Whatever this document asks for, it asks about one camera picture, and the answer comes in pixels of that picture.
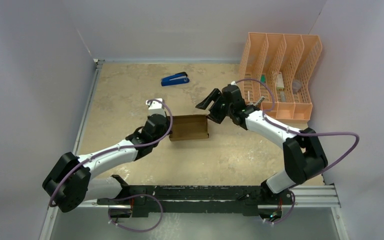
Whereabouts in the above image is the brown cardboard box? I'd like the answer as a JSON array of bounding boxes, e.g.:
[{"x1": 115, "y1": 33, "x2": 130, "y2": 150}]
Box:
[{"x1": 169, "y1": 114, "x2": 209, "y2": 142}]

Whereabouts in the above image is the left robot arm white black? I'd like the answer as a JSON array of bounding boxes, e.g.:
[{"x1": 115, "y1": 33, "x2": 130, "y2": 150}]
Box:
[{"x1": 42, "y1": 114, "x2": 173, "y2": 213}]

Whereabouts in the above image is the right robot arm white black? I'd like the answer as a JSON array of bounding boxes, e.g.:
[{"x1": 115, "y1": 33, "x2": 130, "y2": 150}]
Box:
[{"x1": 195, "y1": 84, "x2": 328, "y2": 204}]

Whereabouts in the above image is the black white patterned clip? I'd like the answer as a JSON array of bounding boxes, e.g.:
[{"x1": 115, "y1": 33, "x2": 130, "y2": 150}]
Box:
[{"x1": 249, "y1": 96, "x2": 266, "y2": 108}]

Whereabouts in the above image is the blue black stapler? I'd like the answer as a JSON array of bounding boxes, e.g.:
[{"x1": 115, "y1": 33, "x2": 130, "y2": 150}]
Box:
[{"x1": 160, "y1": 72, "x2": 190, "y2": 87}]

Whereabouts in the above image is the green item in organizer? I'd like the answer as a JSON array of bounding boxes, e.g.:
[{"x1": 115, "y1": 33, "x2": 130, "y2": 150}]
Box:
[{"x1": 260, "y1": 74, "x2": 266, "y2": 83}]

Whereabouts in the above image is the white bottle in organizer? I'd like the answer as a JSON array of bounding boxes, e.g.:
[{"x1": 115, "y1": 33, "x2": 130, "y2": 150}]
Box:
[{"x1": 275, "y1": 72, "x2": 285, "y2": 91}]

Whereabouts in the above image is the orange plastic file organizer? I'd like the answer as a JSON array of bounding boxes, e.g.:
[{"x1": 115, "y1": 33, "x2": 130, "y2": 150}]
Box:
[{"x1": 238, "y1": 32, "x2": 323, "y2": 124}]

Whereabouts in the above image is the grey round item in organizer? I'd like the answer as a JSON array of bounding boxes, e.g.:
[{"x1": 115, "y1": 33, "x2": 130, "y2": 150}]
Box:
[{"x1": 291, "y1": 79, "x2": 303, "y2": 94}]

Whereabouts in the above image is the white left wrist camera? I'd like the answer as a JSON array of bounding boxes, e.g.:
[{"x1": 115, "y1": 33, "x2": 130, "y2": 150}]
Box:
[{"x1": 145, "y1": 98, "x2": 167, "y2": 117}]

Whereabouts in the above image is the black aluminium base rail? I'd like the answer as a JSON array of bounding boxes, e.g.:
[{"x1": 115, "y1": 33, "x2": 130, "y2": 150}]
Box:
[{"x1": 47, "y1": 184, "x2": 341, "y2": 220}]

